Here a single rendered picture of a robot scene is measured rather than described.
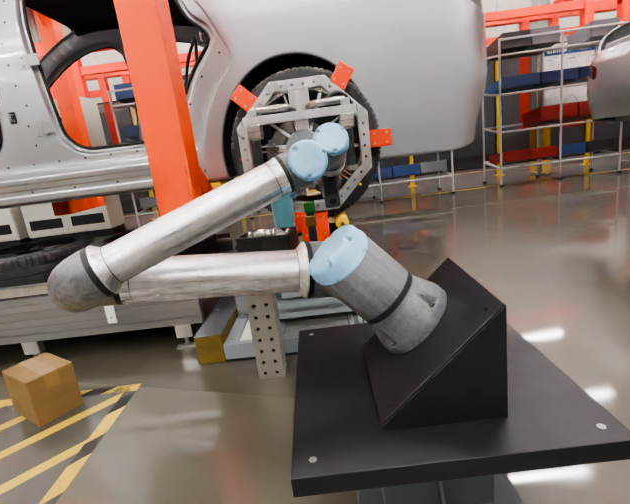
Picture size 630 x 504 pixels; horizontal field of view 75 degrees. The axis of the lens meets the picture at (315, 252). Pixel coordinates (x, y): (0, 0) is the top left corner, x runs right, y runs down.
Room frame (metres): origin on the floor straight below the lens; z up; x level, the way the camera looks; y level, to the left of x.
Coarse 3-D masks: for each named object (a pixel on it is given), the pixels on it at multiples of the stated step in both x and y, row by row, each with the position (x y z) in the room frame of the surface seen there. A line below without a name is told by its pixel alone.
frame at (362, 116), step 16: (288, 80) 1.77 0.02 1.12; (304, 80) 1.77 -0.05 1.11; (320, 80) 1.76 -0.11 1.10; (272, 96) 1.82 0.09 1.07; (240, 128) 1.78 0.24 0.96; (368, 128) 1.76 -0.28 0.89; (240, 144) 1.78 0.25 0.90; (368, 144) 1.76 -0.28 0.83; (368, 160) 1.76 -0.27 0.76; (352, 176) 1.76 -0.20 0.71; (320, 208) 1.77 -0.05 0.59; (336, 208) 1.77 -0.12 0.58
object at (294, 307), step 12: (288, 300) 1.85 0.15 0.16; (300, 300) 1.85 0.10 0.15; (312, 300) 1.79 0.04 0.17; (324, 300) 1.79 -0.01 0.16; (336, 300) 1.79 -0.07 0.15; (288, 312) 1.80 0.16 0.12; (300, 312) 1.80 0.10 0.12; (312, 312) 1.79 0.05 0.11; (324, 312) 1.79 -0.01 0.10; (336, 312) 1.79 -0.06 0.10
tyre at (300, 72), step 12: (288, 72) 1.86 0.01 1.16; (300, 72) 1.85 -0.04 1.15; (312, 72) 1.85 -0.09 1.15; (324, 72) 1.85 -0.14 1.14; (264, 84) 1.86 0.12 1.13; (348, 84) 1.84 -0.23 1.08; (360, 96) 1.84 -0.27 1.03; (240, 108) 1.87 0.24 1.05; (372, 108) 1.85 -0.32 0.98; (240, 120) 1.87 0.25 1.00; (372, 120) 1.84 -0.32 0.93; (240, 156) 1.87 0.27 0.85; (372, 156) 1.84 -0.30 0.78; (240, 168) 1.87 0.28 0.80; (372, 168) 1.84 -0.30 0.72; (360, 192) 1.84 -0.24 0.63; (348, 204) 1.85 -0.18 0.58
